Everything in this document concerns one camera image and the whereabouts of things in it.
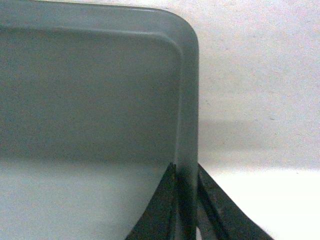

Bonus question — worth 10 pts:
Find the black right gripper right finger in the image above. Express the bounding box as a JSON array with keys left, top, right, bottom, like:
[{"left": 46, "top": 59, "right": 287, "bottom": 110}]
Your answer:
[{"left": 194, "top": 164, "right": 272, "bottom": 240}]

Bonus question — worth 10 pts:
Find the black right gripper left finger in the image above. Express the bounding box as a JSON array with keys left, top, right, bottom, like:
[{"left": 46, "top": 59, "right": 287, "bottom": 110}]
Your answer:
[{"left": 126, "top": 163, "right": 178, "bottom": 240}]

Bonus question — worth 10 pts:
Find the grey plastic serving tray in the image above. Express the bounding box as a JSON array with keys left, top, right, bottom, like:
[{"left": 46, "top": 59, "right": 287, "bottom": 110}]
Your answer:
[{"left": 0, "top": 0, "right": 199, "bottom": 240}]

